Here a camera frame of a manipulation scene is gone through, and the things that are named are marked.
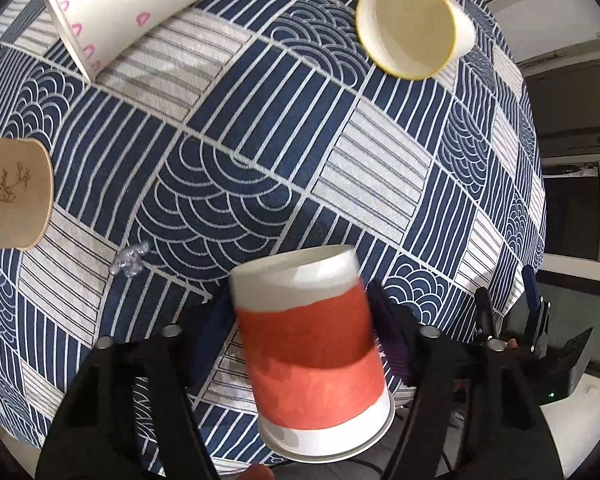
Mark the white orange paper cup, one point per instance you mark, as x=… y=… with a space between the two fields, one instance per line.
x=311 y=354

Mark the brown kraft paper cup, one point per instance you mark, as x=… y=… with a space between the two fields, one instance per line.
x=26 y=192

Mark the white yellow-rim paper cup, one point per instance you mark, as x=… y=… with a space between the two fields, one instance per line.
x=414 y=39

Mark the small clear plastic scrap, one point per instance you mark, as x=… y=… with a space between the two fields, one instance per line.
x=130 y=260

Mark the blue white patterned tablecloth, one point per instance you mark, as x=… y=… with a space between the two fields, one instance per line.
x=242 y=128

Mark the operator hand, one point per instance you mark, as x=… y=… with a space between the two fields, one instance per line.
x=257 y=472

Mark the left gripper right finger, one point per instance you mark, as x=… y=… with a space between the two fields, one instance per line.
x=506 y=435

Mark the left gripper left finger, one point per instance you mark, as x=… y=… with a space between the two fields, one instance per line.
x=127 y=413

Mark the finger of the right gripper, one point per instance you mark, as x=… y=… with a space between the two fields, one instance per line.
x=484 y=320
x=530 y=289

